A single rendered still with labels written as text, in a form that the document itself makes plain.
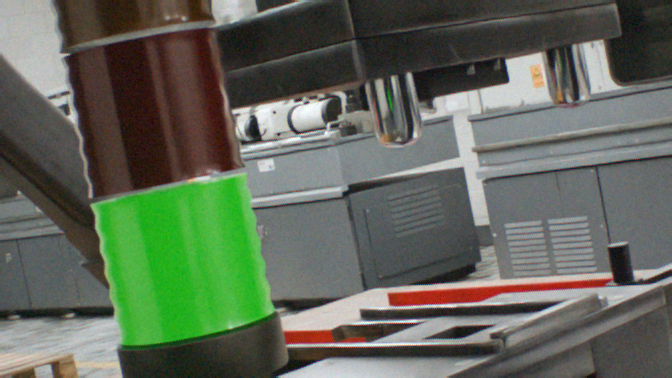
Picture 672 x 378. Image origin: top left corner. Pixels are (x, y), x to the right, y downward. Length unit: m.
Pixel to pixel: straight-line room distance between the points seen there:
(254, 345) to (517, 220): 6.32
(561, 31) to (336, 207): 6.95
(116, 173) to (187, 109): 0.02
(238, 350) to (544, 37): 0.33
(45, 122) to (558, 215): 5.60
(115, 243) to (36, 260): 10.26
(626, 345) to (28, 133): 0.45
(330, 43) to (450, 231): 7.48
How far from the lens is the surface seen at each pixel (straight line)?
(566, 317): 0.60
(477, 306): 0.67
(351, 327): 0.72
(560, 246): 6.48
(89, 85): 0.31
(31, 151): 0.92
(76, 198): 0.94
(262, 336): 0.31
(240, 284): 0.31
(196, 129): 0.31
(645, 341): 0.65
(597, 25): 0.64
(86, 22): 0.31
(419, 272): 7.82
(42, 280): 10.56
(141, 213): 0.31
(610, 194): 6.24
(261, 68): 0.56
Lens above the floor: 1.09
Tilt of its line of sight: 3 degrees down
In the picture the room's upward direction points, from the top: 11 degrees counter-clockwise
